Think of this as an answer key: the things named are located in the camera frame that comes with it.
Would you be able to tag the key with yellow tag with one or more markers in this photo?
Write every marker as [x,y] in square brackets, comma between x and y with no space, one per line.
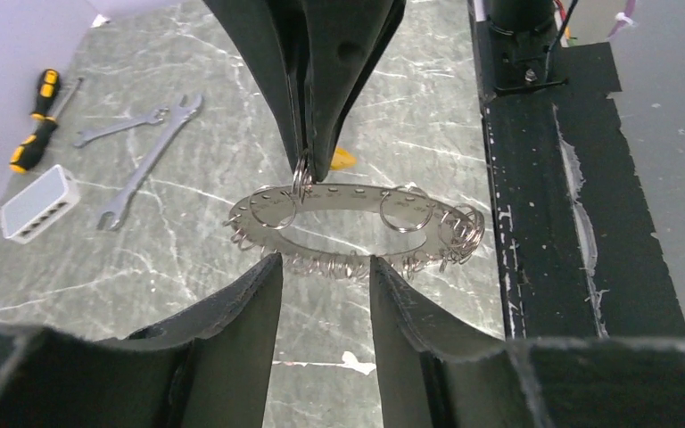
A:
[342,159]

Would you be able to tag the small silver open-end wrench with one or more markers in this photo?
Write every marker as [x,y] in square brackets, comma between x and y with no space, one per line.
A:
[154,117]

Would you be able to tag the white rectangular network switch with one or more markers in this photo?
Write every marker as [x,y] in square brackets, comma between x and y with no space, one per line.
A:
[39,205]

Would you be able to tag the near yellow-black screwdriver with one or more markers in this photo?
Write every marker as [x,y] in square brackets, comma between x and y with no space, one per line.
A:
[32,150]

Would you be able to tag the yellow-black screwdriver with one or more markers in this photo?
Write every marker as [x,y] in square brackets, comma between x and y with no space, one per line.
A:
[49,85]
[32,150]

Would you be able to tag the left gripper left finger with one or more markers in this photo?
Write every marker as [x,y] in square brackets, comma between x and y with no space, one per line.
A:
[224,347]

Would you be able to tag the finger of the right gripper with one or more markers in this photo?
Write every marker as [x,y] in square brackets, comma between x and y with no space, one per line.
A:
[346,41]
[272,38]

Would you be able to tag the large silver open-end wrench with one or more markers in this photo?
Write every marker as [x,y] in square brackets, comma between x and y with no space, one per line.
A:
[114,213]

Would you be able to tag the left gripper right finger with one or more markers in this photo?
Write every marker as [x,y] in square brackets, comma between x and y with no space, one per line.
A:
[419,348]

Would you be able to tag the far yellow-black screwdriver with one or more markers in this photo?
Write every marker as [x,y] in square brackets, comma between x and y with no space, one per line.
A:
[49,85]

